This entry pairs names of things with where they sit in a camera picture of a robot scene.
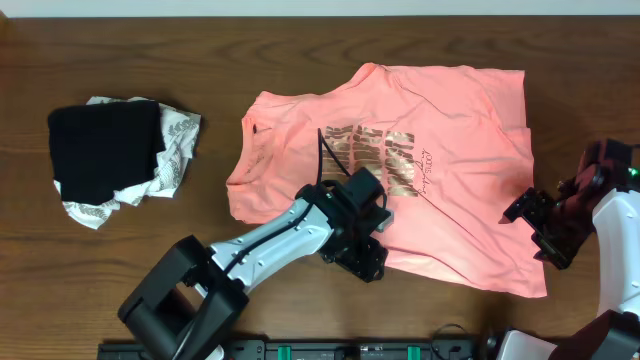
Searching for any pink t-shirt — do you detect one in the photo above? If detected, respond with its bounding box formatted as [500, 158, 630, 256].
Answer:
[226, 63, 547, 298]

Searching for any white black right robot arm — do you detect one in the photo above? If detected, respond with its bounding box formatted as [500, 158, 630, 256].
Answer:
[497, 139, 639, 360]

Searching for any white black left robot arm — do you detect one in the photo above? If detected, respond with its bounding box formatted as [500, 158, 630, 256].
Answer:
[118, 168, 393, 360]

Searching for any white leaf-patterned garment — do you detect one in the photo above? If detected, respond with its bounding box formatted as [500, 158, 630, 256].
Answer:
[62, 103, 201, 230]

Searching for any black folded garment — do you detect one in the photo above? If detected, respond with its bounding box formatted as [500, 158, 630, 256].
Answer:
[48, 100, 165, 205]

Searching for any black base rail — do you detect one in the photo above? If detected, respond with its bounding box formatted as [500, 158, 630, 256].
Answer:
[97, 337, 481, 360]

